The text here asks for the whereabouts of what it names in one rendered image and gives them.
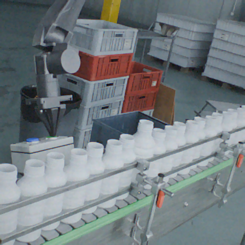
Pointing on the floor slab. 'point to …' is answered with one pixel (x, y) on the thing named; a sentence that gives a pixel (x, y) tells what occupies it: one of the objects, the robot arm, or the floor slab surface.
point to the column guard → (110, 10)
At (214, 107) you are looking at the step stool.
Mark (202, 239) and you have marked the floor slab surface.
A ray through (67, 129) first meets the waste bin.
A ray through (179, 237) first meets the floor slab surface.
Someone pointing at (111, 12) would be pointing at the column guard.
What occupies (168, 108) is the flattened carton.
